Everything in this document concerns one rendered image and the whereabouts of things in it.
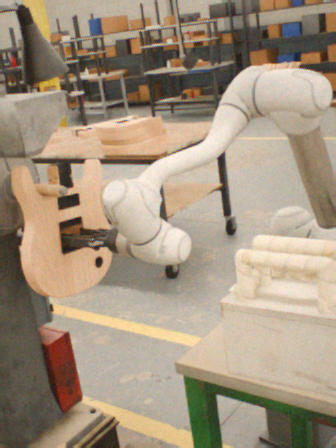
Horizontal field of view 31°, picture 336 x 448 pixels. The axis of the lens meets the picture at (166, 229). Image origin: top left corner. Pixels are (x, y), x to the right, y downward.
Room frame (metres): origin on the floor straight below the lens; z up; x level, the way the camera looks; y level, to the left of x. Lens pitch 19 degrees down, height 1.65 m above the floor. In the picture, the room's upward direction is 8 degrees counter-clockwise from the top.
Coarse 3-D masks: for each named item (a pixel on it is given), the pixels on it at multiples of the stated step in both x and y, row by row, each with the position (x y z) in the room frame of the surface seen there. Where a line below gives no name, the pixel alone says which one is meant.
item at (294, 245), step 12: (264, 240) 1.17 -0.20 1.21; (276, 240) 1.15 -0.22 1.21; (288, 240) 1.14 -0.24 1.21; (300, 240) 1.13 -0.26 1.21; (312, 240) 1.11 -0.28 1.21; (324, 240) 1.10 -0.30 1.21; (288, 252) 1.14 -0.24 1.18; (300, 252) 1.12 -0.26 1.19; (312, 252) 1.10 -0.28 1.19; (324, 252) 1.09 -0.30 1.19
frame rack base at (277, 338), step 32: (256, 288) 1.16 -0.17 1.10; (288, 288) 1.14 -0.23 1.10; (224, 320) 1.12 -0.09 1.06; (256, 320) 1.08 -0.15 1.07; (288, 320) 1.04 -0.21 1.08; (320, 320) 1.00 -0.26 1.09; (256, 352) 1.08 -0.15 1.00; (288, 352) 1.04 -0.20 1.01; (320, 352) 1.00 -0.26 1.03; (288, 384) 1.04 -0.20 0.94; (320, 384) 1.00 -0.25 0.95
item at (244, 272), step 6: (240, 264) 1.10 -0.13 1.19; (240, 270) 1.10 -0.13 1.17; (246, 270) 1.10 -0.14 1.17; (240, 276) 1.11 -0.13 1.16; (246, 276) 1.10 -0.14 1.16; (252, 276) 1.11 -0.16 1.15; (240, 282) 1.11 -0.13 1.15; (246, 282) 1.10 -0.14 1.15; (252, 282) 1.11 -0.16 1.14; (240, 288) 1.11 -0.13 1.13; (246, 288) 1.10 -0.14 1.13; (252, 288) 1.11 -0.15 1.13; (246, 294) 1.10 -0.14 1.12; (252, 294) 1.11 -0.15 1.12; (240, 300) 1.11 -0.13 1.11; (246, 300) 1.10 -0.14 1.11; (252, 300) 1.10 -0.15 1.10
